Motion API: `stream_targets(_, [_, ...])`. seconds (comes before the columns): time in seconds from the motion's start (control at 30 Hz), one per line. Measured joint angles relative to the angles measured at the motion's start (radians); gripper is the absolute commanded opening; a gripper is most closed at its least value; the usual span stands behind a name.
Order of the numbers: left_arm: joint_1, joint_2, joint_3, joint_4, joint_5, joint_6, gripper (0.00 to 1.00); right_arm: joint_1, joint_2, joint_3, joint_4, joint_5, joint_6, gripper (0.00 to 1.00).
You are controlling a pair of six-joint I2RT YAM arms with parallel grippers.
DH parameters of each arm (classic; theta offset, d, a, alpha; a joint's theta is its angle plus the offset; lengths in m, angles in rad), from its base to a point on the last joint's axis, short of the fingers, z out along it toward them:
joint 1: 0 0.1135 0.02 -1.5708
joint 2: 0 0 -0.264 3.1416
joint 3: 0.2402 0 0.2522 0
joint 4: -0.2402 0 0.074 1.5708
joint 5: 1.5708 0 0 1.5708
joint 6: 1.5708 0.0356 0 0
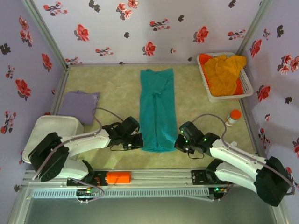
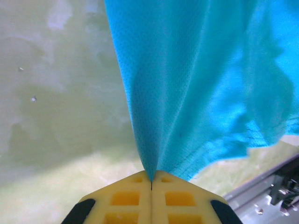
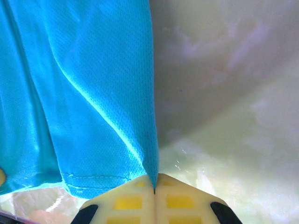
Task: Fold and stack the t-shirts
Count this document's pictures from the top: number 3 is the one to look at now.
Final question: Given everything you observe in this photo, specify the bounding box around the teal t-shirt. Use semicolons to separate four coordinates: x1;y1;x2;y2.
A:
0;0;160;199

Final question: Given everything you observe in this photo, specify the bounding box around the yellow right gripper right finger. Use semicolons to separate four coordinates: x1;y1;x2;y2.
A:
154;172;243;224

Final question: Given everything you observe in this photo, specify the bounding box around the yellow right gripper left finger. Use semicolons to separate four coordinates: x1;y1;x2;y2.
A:
71;174;156;224

